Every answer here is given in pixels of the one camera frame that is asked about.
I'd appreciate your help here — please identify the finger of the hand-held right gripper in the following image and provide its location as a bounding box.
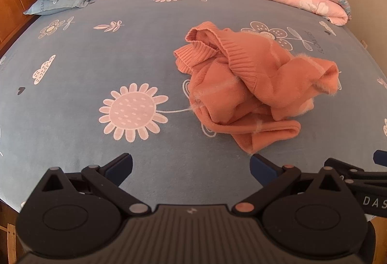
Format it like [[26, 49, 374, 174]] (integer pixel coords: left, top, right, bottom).
[[324, 158, 387, 184], [373, 150, 387, 168]]

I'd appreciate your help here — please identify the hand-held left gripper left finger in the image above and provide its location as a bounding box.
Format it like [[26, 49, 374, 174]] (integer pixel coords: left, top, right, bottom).
[[41, 153, 152, 217]]

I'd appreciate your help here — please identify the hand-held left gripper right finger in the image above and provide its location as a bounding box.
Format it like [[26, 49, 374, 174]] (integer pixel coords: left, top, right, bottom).
[[232, 153, 348, 218]]

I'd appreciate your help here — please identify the orange striped sweater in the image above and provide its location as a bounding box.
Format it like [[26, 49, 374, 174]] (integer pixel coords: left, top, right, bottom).
[[173, 21, 342, 155]]

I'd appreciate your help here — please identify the blue printed pillow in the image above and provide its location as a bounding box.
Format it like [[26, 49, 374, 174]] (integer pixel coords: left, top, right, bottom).
[[23, 0, 96, 16]]

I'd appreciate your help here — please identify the wooden headboard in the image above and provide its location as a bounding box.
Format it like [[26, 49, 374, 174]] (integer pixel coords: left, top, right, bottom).
[[0, 0, 85, 53]]

